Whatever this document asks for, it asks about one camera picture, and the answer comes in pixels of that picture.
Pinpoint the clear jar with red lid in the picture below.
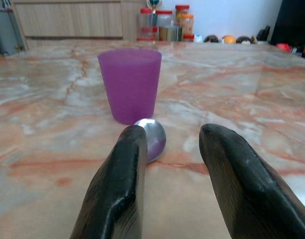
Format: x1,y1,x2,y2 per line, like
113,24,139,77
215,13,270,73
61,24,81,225
139,7,153,40
155,10,173,27

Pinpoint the shiny metal tin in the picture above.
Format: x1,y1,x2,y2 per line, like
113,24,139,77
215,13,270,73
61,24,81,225
158,25,184,42

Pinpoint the wooden cabinet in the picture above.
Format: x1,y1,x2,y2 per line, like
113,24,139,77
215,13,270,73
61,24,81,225
10,0,150,50

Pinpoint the grey storage unit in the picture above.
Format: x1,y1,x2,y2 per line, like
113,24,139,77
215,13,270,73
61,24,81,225
0,7,25,58

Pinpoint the purple plastic cup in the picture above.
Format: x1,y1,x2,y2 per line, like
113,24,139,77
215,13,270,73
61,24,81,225
97,48,162,125

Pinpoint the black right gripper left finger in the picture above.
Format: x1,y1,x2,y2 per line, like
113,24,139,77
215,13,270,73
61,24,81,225
69,124,149,239

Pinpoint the yellow-filled jar with red lid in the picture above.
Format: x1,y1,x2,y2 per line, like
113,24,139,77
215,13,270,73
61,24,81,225
175,4,190,25

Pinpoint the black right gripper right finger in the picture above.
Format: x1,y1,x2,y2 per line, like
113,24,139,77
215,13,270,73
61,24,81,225
199,123,305,239

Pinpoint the silver metal spoon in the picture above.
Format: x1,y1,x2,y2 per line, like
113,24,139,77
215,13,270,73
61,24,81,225
133,118,167,164

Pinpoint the black furniture panel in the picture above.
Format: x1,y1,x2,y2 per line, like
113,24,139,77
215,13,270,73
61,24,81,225
269,0,305,47

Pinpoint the orange-filled jar with orange lid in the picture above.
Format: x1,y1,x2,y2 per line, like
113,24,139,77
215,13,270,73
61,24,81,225
179,13,194,35

